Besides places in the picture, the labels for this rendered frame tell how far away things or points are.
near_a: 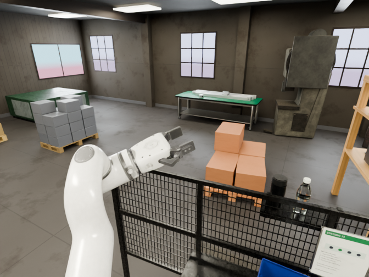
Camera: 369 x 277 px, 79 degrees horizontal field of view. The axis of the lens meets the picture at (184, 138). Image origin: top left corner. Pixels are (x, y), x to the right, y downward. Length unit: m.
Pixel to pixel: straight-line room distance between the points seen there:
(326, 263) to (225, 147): 2.86
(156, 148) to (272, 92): 6.98
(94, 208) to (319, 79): 5.80
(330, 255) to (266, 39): 6.58
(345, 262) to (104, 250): 1.15
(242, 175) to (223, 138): 0.82
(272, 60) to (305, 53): 1.67
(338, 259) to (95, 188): 1.19
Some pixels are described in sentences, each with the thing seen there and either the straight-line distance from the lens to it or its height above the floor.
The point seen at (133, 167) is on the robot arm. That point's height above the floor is 1.94.
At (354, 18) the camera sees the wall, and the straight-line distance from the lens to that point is 7.39.
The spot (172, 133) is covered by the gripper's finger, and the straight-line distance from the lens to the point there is 0.67.
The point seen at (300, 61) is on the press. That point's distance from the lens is 5.91.
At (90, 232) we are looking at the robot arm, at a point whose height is 1.86.
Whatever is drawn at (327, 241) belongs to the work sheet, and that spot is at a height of 1.38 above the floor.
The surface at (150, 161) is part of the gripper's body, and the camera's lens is 0.59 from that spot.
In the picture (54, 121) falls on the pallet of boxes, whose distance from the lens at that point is 5.57.
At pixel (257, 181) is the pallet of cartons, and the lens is 3.47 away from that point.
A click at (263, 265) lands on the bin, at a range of 1.48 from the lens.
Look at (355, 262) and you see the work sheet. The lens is 1.43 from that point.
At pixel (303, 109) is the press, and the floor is 0.77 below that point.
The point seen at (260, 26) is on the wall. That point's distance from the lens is 7.48.
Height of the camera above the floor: 2.22
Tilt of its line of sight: 22 degrees down
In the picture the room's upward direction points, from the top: straight up
